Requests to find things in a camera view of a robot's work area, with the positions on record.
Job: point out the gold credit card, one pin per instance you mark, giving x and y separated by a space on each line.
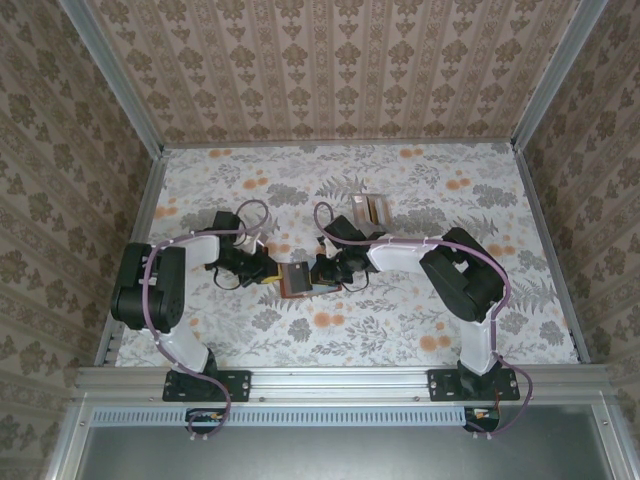
374 210

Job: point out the aluminium table side rail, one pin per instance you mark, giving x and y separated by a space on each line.
545 225
150 200

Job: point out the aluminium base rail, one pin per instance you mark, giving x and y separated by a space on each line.
340 382

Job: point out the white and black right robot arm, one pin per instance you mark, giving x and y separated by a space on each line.
400 257

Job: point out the thin aluminium table rail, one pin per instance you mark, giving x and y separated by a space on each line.
340 144

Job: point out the brown leather card holder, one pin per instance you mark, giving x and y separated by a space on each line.
299 280

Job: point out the clear acrylic card stand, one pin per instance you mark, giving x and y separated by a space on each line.
367 229

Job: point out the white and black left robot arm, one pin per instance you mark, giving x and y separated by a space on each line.
202 252

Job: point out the grey metal panel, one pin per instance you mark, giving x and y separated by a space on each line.
340 455

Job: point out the aluminium frame post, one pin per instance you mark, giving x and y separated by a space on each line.
555 75
119 75

